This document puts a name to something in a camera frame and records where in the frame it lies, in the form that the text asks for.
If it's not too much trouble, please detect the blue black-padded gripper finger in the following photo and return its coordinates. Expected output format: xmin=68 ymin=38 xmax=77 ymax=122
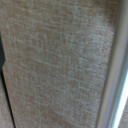
xmin=0 ymin=34 xmax=7 ymax=76

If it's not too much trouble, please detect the silver drawer handle bar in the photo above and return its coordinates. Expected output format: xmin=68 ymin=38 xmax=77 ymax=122
xmin=95 ymin=0 xmax=128 ymax=128

